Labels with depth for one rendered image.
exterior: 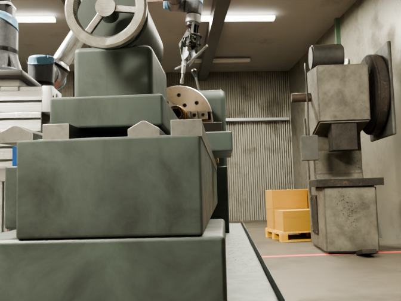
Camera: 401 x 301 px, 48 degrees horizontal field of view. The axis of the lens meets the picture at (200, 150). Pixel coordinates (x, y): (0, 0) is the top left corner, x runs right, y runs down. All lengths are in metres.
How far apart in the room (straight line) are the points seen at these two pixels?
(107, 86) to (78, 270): 0.33
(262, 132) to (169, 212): 10.36
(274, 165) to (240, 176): 0.87
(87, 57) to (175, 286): 0.45
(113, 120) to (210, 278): 0.31
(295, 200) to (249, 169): 4.13
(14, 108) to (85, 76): 0.79
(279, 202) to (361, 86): 2.26
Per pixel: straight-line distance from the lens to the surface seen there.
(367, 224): 5.35
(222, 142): 1.36
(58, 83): 2.35
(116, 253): 0.74
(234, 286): 1.03
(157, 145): 0.73
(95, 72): 0.88
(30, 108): 1.63
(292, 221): 6.50
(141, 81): 0.85
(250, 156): 10.94
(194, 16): 2.32
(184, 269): 0.73
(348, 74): 5.49
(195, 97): 2.11
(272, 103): 11.22
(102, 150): 0.74
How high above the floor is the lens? 0.75
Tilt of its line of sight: 5 degrees up
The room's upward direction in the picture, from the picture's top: 2 degrees counter-clockwise
